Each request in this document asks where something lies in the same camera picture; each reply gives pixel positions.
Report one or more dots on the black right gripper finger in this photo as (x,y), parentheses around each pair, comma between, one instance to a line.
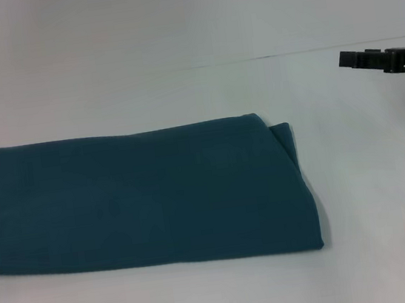
(360,59)

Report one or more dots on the teal blue t-shirt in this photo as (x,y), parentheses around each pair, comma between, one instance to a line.
(137,197)

